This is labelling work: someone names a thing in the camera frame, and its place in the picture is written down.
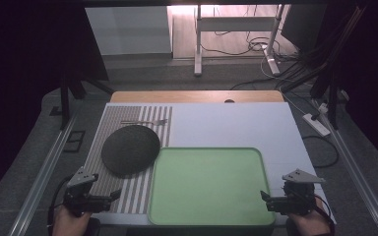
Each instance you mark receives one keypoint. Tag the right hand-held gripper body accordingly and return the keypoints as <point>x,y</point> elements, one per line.
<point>300,193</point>

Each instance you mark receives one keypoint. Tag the grey white striped placemat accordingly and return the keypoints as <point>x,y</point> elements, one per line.
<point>138,191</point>

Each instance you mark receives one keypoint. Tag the black metal stand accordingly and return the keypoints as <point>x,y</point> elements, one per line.
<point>333,98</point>
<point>66,98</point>

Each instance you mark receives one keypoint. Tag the black round plate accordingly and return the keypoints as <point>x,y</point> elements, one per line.
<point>130,149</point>

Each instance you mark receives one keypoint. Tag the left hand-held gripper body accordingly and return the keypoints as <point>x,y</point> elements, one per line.
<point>80,191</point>

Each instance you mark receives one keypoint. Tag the metal rail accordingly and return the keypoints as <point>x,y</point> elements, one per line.
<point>42,173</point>
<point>357,177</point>

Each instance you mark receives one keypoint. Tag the wooden table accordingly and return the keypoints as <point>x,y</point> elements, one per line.
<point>177,96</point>

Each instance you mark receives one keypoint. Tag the person's right hand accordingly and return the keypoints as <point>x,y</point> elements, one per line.
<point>310,224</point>

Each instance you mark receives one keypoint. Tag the white panel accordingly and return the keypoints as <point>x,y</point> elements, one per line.
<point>128,29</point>

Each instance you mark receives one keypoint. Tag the white board sheet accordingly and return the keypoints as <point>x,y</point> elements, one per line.
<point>229,126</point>

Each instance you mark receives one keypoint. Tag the white desk frame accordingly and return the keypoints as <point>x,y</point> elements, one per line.
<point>236,23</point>

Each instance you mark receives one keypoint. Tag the silver fork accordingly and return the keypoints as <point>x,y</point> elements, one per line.
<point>144,122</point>

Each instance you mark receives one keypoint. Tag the person's left hand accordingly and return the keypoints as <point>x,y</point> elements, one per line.
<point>69,224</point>

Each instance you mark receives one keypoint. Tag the white power strip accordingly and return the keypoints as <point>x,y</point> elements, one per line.
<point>315,125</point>

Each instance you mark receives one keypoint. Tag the green tray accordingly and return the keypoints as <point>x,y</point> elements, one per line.
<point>210,187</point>

